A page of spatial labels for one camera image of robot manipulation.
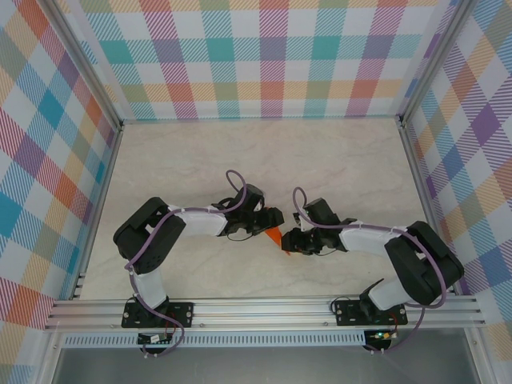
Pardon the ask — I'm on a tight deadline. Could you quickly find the small black circuit board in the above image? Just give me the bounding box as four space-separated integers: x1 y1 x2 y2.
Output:
138 333 174 346

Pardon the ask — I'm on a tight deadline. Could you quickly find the aluminium lower frame strut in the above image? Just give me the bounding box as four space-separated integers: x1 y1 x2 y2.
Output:
465 326 495 384
35 330 67 384

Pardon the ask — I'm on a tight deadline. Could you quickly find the orange paper sheet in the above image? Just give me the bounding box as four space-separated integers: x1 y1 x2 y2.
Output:
264 226 291 258

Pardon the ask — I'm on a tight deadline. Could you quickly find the long aluminium mounting rail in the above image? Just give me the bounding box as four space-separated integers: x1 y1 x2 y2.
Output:
43 294 487 331

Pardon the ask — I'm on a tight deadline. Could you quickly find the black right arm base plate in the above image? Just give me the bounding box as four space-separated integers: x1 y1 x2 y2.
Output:
333 298 408 327

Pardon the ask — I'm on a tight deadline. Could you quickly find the aluminium frame post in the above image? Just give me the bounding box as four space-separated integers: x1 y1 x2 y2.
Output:
38 0 125 133
398 0 479 127

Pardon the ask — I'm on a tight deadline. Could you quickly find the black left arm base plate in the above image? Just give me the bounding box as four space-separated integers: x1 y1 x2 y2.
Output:
121 301 195 330

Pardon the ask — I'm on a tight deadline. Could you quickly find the slotted grey cable duct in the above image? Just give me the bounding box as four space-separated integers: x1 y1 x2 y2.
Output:
62 333 367 348

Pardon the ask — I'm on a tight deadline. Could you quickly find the aluminium table side rail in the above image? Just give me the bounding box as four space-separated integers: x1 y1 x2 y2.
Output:
398 119 458 296
70 123 125 301

